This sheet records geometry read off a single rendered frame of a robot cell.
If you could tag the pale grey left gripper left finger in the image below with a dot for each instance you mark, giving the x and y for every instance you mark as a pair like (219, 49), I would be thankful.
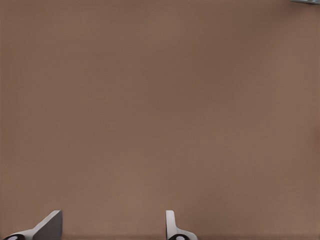
(48, 226)

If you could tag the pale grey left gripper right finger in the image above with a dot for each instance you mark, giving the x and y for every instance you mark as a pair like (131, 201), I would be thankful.
(172, 225)

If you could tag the silver frame post foot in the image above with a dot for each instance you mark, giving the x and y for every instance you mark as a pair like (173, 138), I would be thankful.
(306, 1)

